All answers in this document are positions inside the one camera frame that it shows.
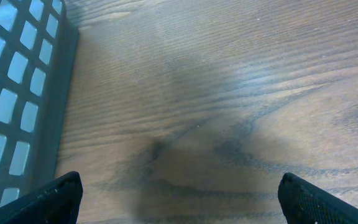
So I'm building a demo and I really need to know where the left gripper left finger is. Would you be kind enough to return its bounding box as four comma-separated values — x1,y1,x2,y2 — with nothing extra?
0,171,83,224

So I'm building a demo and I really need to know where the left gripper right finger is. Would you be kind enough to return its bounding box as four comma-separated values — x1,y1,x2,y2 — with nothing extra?
278,172,358,224

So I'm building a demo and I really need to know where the grey plastic mesh basket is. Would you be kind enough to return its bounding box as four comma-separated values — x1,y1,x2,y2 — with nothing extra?
0,0,79,208

